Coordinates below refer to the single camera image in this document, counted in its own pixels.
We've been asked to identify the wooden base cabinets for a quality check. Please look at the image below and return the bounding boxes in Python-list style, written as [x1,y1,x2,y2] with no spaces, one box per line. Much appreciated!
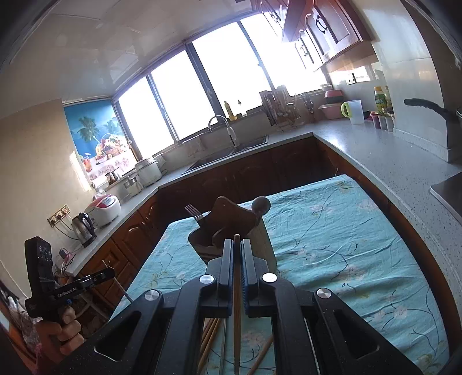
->
[54,133,439,321]

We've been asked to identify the palm tree printed blind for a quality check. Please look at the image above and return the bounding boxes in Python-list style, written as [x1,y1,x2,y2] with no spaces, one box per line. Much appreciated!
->
[64,100,139,188]

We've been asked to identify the dark round ladle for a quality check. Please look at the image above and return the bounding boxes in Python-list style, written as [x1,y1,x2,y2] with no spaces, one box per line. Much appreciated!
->
[252,196,271,219]

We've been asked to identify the person's left hand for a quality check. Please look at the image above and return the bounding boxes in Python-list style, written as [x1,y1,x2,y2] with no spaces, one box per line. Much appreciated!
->
[36,308,86,365]

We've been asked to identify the steel electric kettle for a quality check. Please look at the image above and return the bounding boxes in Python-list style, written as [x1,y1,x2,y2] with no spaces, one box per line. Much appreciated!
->
[71,213,97,248]

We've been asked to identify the black power cable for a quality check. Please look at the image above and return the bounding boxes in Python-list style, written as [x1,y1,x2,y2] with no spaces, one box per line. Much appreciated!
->
[54,222,78,241]

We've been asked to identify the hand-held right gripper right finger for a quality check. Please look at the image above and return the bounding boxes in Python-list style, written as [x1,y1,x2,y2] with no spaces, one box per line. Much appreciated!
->
[242,239,423,375]

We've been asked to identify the steel cooktop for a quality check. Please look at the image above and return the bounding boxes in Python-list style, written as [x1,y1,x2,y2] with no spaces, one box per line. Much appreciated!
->
[429,176,462,219]

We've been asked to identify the blue floral tablecloth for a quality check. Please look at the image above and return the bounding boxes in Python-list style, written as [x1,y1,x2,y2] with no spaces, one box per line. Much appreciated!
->
[108,174,450,375]

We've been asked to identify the white and pink rice cooker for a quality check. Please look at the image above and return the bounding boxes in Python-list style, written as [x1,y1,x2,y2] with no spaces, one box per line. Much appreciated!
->
[85,195,121,228]

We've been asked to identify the glass jar with lid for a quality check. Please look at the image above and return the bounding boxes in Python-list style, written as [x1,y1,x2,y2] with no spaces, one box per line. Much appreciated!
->
[122,173,143,197]

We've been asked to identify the chrome faucet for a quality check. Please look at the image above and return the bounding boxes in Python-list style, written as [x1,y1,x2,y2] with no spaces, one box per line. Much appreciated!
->
[207,115,241,147]

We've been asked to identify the metal utensil handle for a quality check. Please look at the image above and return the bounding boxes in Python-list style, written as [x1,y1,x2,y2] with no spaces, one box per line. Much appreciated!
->
[219,319,228,375]

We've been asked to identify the wooden utensil holder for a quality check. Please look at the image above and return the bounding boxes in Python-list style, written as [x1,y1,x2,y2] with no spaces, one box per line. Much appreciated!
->
[188,196,278,276]

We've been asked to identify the white pitcher with green handle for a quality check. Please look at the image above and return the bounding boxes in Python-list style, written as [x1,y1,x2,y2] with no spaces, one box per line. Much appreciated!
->
[341,100,365,125]

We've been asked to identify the steel kitchen sink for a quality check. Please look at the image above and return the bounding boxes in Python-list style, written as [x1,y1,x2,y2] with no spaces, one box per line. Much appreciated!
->
[181,134,269,174]

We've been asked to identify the wooden chopstick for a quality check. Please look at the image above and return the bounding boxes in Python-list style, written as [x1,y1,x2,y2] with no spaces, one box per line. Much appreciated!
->
[233,234,242,374]
[248,335,274,375]
[202,319,222,375]
[197,318,217,375]

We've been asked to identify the thin metal utensil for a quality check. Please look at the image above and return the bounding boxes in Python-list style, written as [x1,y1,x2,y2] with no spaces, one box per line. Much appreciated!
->
[103,260,134,303]

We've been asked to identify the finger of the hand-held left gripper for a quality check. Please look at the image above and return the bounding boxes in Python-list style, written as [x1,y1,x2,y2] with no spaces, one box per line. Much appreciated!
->
[74,269,116,290]

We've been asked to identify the kitchen window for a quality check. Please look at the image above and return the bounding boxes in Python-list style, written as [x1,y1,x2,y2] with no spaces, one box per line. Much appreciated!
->
[112,12,329,159]

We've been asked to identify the pink plastic basin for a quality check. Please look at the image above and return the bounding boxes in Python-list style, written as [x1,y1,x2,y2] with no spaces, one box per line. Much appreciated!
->
[318,103,343,119]

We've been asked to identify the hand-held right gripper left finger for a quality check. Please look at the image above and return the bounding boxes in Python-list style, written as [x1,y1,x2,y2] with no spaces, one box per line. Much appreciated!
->
[54,239,234,375]

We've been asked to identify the white cooking pot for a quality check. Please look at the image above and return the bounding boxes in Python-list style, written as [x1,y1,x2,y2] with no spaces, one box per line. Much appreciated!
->
[134,157,163,187]

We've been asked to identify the wooden wall cabinets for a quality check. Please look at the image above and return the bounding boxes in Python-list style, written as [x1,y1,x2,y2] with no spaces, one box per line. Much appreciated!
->
[253,0,378,73]

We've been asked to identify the metal fork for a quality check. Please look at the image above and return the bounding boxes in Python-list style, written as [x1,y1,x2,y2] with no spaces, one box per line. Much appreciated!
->
[185,204,207,228]

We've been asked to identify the yellow oil bottle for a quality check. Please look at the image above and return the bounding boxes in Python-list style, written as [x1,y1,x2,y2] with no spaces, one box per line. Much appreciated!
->
[373,86,388,114]

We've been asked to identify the wall socket strip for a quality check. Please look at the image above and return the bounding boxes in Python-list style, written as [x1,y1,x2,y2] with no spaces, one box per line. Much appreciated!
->
[47,205,71,226]

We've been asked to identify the wire dish rack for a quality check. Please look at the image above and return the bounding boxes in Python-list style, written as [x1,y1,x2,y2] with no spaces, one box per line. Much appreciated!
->
[259,86,303,127]

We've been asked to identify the black pan handle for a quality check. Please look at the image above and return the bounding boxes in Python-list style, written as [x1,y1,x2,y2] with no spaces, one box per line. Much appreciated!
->
[403,98,462,125]

